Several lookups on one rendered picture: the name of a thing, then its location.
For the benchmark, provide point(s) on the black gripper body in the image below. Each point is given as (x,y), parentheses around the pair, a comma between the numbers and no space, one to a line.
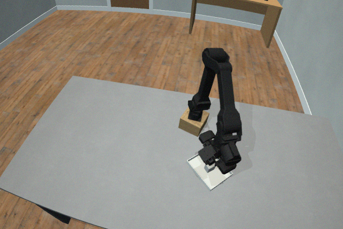
(205,138)

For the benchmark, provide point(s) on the white tray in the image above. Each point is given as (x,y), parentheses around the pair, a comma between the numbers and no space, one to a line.
(211,179)

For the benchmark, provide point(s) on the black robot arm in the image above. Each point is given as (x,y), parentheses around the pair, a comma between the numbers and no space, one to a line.
(228,119)

